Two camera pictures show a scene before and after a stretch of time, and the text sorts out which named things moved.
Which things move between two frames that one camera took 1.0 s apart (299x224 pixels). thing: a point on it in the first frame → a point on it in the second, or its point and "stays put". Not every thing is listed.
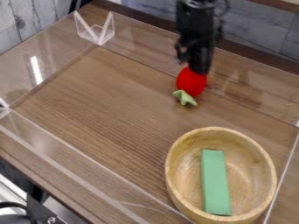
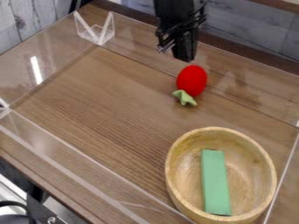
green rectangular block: (215, 184) stays put
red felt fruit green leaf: (191, 85) stays put
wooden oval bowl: (249, 171) stays put
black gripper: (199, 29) → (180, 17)
